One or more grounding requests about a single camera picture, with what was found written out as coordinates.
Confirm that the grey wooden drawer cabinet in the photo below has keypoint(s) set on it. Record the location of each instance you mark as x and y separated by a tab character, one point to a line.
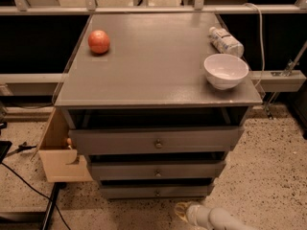
152	77

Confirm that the padded gripper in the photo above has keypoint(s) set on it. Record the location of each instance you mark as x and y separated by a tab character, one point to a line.
194	213

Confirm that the grey drawer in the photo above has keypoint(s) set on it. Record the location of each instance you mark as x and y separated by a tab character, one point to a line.
152	188
157	170
150	141

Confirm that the black tool on floor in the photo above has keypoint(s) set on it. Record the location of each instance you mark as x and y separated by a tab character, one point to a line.
20	148

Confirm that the metal railing frame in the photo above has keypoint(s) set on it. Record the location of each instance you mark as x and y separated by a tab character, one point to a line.
96	8

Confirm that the black floor stand bar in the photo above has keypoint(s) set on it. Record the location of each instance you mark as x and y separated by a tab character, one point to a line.
41	217

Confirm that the light wooden side box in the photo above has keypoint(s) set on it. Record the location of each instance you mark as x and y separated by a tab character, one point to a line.
60	160

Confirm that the grey top drawer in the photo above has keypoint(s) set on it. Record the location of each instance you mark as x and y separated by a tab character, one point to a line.
150	141

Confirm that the white ceramic bowl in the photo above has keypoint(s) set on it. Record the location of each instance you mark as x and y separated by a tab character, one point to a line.
224	71

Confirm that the grey middle drawer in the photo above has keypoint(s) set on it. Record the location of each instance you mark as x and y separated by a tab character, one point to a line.
157	170

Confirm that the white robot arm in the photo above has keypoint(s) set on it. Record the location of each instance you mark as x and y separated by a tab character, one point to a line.
208	218

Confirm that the orange red ball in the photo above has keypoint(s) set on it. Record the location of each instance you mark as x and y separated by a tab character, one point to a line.
98	42

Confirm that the clear plastic water bottle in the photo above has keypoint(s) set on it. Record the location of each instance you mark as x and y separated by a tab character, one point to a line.
225	42

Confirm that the grey bottom drawer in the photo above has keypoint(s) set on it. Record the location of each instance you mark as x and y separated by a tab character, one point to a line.
152	188

